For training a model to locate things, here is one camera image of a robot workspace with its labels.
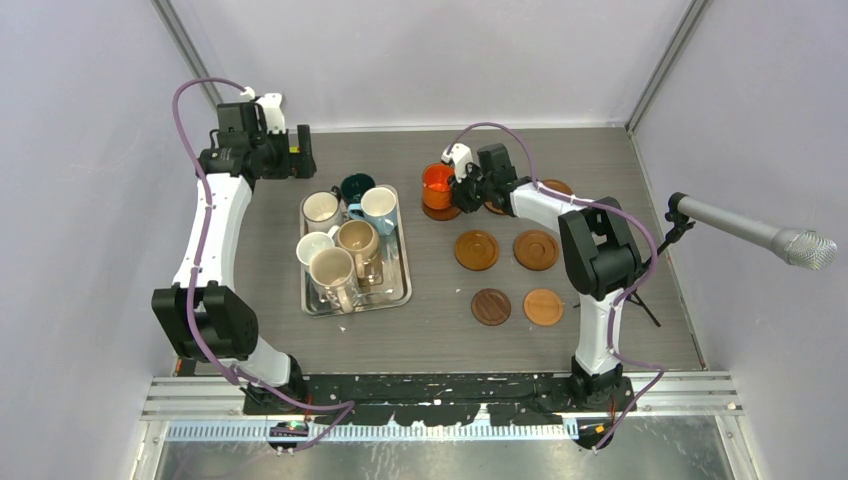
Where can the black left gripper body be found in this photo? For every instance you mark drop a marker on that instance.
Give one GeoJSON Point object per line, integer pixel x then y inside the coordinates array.
{"type": "Point", "coordinates": [274, 147]}

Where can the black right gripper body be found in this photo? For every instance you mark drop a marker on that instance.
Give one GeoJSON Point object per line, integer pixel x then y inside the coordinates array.
{"type": "Point", "coordinates": [474, 188]}

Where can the ringed wooden coaster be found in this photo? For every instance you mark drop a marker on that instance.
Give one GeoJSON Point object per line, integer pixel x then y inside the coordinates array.
{"type": "Point", "coordinates": [441, 214]}
{"type": "Point", "coordinates": [495, 207]}
{"type": "Point", "coordinates": [558, 186]}
{"type": "Point", "coordinates": [536, 250]}
{"type": "Point", "coordinates": [476, 250]}

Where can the orange translucent cup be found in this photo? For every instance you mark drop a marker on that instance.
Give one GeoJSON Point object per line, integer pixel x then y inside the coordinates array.
{"type": "Point", "coordinates": [436, 190]}

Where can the dark walnut coaster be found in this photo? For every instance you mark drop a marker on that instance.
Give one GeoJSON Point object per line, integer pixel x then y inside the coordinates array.
{"type": "Point", "coordinates": [491, 307]}

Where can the light wooden coaster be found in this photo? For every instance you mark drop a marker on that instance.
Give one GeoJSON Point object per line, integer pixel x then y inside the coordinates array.
{"type": "Point", "coordinates": [543, 307]}

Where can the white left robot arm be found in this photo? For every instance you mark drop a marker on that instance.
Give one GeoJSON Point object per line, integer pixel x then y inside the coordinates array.
{"type": "Point", "coordinates": [200, 312]}

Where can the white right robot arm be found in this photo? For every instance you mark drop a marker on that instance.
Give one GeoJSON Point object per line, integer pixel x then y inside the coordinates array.
{"type": "Point", "coordinates": [595, 366]}

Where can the small white cup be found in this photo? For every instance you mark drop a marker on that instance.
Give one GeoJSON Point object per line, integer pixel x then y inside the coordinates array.
{"type": "Point", "coordinates": [313, 243]}

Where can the white mug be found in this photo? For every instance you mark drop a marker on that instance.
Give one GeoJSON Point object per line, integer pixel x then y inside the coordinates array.
{"type": "Point", "coordinates": [321, 211]}

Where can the dark green mug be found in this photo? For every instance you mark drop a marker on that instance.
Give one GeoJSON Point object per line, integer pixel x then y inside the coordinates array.
{"type": "Point", "coordinates": [353, 187]}

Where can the light blue mug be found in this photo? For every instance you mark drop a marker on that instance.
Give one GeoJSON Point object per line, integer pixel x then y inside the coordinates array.
{"type": "Point", "coordinates": [379, 207]}

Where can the cream mug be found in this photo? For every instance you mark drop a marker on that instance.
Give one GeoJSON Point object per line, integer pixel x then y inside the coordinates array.
{"type": "Point", "coordinates": [361, 240]}

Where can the beige tall mug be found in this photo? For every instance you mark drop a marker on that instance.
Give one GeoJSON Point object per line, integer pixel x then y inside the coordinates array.
{"type": "Point", "coordinates": [333, 271]}

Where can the metal tray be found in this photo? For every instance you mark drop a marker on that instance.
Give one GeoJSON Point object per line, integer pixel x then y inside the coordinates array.
{"type": "Point", "coordinates": [395, 290]}

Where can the black microphone tripod stand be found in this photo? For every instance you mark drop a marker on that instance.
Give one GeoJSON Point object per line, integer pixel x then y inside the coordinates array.
{"type": "Point", "coordinates": [652, 265]}

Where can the grey microphone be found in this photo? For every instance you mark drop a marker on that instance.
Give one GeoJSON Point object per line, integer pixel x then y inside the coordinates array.
{"type": "Point", "coordinates": [802, 248]}

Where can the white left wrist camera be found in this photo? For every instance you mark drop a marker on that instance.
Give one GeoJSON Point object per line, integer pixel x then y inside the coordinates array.
{"type": "Point", "coordinates": [271, 105]}

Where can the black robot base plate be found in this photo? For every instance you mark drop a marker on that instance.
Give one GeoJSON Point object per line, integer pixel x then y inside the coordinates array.
{"type": "Point", "coordinates": [434, 400]}

